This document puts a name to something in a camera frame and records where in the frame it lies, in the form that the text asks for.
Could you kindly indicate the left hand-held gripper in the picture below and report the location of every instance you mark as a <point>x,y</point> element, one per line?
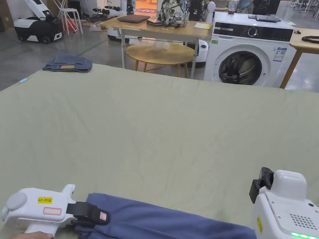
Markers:
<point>30,211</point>

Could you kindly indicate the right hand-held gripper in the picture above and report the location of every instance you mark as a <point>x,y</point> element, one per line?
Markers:
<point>284,214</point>

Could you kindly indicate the dark blue garment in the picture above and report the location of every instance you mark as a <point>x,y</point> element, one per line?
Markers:
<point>159,221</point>

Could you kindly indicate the person's left hand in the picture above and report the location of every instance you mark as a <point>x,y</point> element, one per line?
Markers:
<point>35,235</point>

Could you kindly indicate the bed with pale green sheet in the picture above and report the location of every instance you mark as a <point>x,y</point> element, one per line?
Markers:
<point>159,129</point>

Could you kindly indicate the small light blue tag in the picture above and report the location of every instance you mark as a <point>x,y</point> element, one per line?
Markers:
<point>23,81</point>

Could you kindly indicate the folded blue jeans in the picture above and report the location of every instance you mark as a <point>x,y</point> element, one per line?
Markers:
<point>67,64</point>

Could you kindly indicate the white washing machine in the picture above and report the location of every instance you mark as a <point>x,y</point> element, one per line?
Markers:
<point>249,49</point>

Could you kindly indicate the white mobile robot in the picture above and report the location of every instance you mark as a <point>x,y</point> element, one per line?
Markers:
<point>202,53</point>

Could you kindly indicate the white and black wheeled robot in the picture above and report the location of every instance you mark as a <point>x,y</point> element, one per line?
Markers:
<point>37,27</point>

